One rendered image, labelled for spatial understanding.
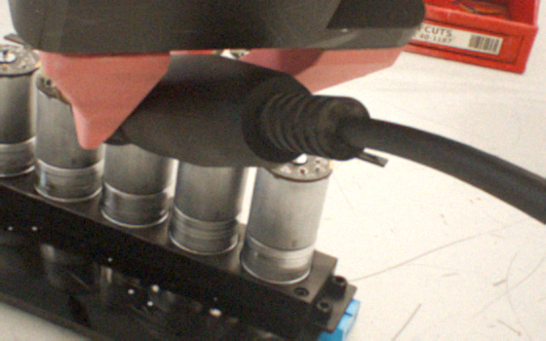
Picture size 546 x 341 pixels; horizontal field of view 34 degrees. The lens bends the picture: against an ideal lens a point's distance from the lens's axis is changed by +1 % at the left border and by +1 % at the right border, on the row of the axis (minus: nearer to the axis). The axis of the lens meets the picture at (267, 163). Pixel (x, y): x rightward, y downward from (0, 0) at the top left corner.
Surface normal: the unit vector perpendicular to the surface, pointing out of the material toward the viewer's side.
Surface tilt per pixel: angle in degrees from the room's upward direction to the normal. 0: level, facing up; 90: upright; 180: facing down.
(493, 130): 0
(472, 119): 0
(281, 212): 90
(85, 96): 139
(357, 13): 28
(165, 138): 111
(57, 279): 0
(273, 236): 90
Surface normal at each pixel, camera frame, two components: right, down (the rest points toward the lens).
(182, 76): -0.66, -0.59
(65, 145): 0.00, 0.50
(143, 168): 0.25, 0.52
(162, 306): 0.15, -0.85
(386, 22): 0.30, -0.51
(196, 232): -0.26, 0.45
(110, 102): 0.13, 0.98
